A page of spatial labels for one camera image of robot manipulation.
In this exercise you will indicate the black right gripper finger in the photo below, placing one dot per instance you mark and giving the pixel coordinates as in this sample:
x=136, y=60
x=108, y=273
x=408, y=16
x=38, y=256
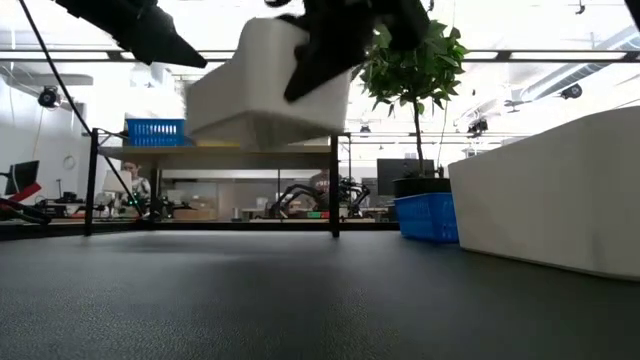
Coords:
x=325, y=60
x=295, y=21

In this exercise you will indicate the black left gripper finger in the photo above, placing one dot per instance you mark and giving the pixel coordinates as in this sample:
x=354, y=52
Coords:
x=160, y=45

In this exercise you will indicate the blue plastic mesh basket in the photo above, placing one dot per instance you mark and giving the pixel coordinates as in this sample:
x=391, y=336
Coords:
x=155, y=132
x=427, y=220

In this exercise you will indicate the white plastic bin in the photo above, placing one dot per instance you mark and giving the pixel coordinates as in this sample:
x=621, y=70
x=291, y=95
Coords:
x=240, y=100
x=550, y=200

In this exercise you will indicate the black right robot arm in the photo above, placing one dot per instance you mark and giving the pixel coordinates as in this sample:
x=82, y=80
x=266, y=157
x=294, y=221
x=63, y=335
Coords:
x=635, y=10

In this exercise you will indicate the black background robot arm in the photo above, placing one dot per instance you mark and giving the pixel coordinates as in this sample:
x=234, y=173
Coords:
x=295, y=195
x=356, y=192

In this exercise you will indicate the green potted plant black pot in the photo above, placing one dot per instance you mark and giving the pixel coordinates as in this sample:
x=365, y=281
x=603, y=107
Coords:
x=415, y=75

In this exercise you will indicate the person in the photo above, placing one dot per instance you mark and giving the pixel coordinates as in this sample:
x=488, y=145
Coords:
x=320, y=187
x=135, y=185

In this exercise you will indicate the black monitor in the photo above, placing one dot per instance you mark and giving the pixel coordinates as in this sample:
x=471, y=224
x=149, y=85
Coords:
x=395, y=175
x=22, y=177

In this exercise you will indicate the brown cardboard box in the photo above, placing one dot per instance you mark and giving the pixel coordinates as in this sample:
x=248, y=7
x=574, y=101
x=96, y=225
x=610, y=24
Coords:
x=195, y=214

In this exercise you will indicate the red angled bar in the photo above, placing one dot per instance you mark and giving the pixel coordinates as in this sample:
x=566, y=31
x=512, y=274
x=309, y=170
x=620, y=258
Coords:
x=25, y=192

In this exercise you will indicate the black table mat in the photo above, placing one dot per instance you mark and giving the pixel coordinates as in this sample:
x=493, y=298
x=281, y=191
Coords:
x=320, y=300

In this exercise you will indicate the black ceiling camera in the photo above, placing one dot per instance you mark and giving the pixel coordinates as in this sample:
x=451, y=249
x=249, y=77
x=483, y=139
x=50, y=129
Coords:
x=477, y=126
x=571, y=91
x=48, y=96

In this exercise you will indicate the wooden shelf with black frame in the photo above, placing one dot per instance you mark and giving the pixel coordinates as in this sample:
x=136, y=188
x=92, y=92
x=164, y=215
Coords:
x=200, y=157

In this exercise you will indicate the round wall clock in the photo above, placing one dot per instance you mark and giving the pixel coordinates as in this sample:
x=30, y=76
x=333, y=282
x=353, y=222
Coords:
x=69, y=161

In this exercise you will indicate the black aluminium rig frame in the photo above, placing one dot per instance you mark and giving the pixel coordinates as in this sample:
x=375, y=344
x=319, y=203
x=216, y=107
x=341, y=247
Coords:
x=225, y=226

